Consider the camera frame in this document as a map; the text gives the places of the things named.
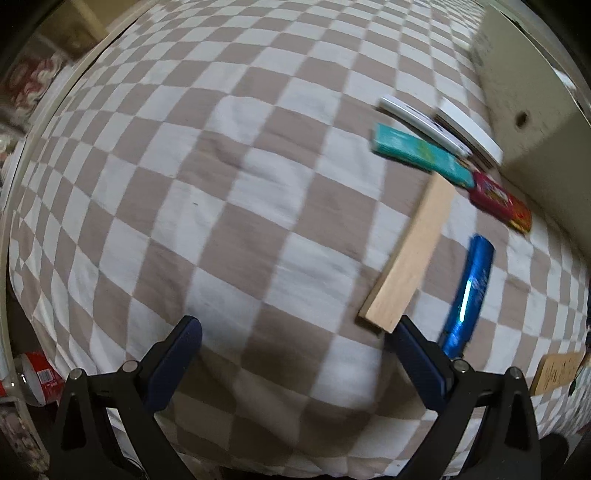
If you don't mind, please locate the teal printed tube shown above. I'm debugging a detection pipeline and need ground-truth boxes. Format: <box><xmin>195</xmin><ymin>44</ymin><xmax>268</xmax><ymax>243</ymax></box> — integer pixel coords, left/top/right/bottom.
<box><xmin>370</xmin><ymin>123</ymin><xmax>476</xmax><ymax>189</ymax></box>

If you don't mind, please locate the long light wooden block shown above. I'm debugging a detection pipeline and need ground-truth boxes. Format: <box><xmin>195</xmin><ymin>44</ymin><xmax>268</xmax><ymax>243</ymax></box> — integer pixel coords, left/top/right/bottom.
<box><xmin>359</xmin><ymin>173</ymin><xmax>457</xmax><ymax>334</ymax></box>

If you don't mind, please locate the red printed packet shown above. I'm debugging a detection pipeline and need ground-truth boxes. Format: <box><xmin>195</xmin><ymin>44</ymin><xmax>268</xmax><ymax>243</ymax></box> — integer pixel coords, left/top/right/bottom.
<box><xmin>468</xmin><ymin>170</ymin><xmax>533</xmax><ymax>235</ymax></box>

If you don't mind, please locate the red drink can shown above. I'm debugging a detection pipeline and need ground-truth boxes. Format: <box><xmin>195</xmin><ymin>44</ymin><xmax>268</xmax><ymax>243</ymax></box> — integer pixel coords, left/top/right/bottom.
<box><xmin>0</xmin><ymin>350</ymin><xmax>65</xmax><ymax>407</ymax></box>

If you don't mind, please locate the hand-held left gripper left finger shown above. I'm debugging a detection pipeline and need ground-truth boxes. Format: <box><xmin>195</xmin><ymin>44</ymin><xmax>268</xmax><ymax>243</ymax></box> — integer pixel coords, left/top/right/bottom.
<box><xmin>48</xmin><ymin>315</ymin><xmax>204</xmax><ymax>480</ymax></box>

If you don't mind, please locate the carved wooden board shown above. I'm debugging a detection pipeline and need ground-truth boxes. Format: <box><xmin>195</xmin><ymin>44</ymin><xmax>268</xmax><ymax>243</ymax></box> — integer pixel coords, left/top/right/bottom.
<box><xmin>530</xmin><ymin>352</ymin><xmax>586</xmax><ymax>396</ymax></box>

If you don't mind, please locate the shiny blue tube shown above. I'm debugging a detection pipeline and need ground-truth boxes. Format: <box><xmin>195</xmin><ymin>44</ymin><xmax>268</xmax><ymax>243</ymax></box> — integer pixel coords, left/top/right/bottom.
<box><xmin>438</xmin><ymin>234</ymin><xmax>496</xmax><ymax>358</ymax></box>

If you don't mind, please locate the brown white checkered blanket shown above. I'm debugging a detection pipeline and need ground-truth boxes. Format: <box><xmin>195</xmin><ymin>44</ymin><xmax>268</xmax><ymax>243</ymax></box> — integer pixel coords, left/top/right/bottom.
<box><xmin>2</xmin><ymin>0</ymin><xmax>591</xmax><ymax>478</ymax></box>

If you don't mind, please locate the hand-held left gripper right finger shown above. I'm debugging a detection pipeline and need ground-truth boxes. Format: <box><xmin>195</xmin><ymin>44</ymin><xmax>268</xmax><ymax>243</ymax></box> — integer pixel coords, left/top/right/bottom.
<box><xmin>396</xmin><ymin>315</ymin><xmax>542</xmax><ymax>480</ymax></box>

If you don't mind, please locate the red printed cloth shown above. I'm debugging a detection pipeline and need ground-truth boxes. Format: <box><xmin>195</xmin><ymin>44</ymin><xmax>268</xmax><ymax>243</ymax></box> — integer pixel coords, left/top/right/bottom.
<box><xmin>7</xmin><ymin>48</ymin><xmax>63</xmax><ymax>104</ymax></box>

